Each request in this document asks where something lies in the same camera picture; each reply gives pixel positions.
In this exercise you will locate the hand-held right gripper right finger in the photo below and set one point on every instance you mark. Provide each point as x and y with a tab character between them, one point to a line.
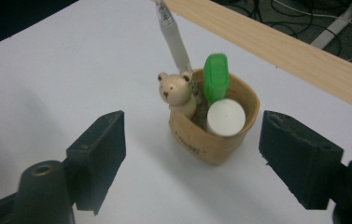
301	161

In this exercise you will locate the white glue stick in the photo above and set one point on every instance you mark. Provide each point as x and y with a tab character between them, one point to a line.
226	117

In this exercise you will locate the silver grey pen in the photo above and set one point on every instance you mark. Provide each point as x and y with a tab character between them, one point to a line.
175	43

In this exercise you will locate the light wooden table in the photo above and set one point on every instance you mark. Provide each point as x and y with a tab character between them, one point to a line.
273	46

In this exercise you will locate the green highlighter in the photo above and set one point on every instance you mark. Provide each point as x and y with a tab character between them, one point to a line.
215	77

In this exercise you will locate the wooden pen holder with bear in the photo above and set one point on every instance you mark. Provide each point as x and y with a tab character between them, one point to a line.
208	146

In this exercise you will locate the white table cover sheet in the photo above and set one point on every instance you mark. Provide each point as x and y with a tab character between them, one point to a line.
71	77

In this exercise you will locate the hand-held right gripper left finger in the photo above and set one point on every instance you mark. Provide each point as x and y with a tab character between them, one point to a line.
100	155

